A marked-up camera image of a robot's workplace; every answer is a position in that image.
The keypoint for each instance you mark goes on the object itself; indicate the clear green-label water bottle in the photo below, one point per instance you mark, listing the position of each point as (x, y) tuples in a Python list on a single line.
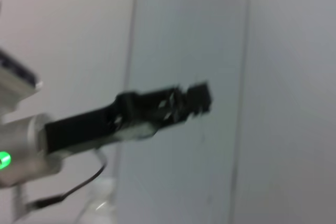
[(102, 190)]

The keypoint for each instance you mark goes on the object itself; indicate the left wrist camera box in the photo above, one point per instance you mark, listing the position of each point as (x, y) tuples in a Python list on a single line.
[(13, 85)]

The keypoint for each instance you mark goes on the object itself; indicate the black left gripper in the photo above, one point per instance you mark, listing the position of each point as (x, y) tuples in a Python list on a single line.
[(92, 127)]

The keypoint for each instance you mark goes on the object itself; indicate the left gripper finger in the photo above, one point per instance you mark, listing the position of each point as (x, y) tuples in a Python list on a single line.
[(199, 98)]

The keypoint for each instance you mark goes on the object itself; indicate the left gripper silver connector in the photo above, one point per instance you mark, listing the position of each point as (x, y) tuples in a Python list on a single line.
[(19, 200)]

